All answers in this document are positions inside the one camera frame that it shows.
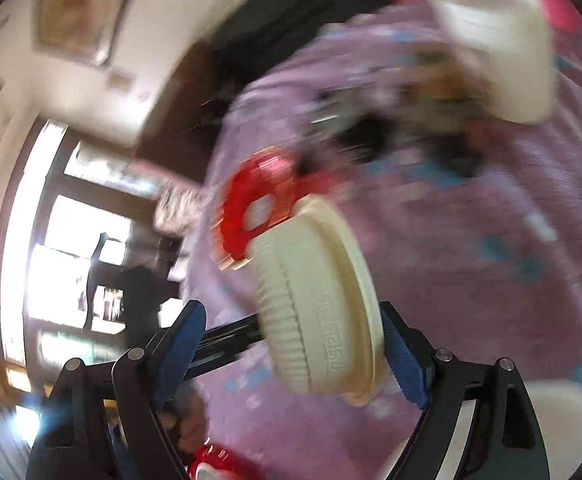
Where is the large white bowl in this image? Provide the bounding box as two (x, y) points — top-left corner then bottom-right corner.
(376, 379), (582, 480)

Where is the person's right hand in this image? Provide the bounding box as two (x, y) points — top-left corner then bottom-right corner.
(159, 382), (209, 454)

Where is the large red wedding plate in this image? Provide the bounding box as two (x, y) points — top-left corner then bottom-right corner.
(187, 442), (266, 480)

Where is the cream ribbed bowl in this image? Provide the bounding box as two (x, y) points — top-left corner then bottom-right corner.
(248, 194), (385, 406)

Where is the small red glass plate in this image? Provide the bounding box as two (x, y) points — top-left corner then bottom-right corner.
(211, 146), (297, 270)

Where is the purple floral tablecloth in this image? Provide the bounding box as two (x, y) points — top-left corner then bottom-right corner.
(185, 2), (582, 479)

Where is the framed wall picture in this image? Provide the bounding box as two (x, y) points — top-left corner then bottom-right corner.
(36, 0), (128, 67)

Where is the black motor right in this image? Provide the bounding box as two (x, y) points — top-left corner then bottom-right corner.
(402, 44), (484, 179)

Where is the white plastic jar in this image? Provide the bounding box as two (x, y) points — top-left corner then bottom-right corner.
(428, 0), (556, 125)

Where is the black sofa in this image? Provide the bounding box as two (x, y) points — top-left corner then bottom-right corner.
(205, 0), (392, 66)

